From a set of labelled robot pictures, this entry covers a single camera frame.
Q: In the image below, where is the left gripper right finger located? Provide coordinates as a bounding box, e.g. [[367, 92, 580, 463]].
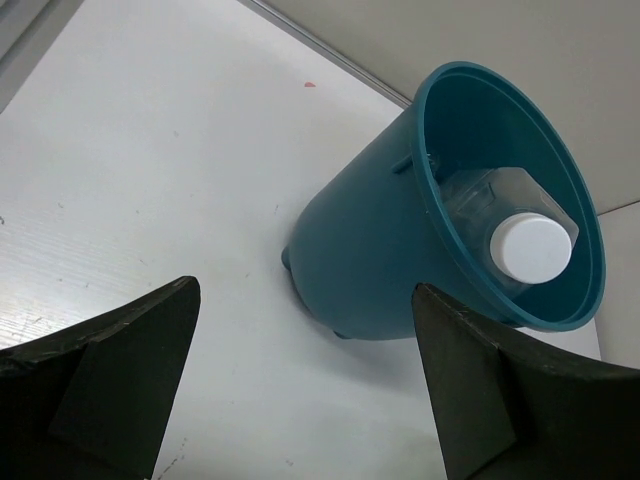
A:
[[412, 284, 639, 479]]

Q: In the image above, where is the left aluminium frame rail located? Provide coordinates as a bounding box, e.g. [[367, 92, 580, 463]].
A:
[[0, 0, 83, 111]]

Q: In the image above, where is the teal plastic bin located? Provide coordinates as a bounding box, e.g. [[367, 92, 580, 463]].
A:
[[281, 62, 606, 340]]

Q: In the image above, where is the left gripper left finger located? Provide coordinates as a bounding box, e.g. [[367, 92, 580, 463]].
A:
[[1, 276, 201, 479]]

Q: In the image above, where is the large labelled bottle white cap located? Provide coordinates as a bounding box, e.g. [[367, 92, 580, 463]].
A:
[[440, 167, 579, 298]]

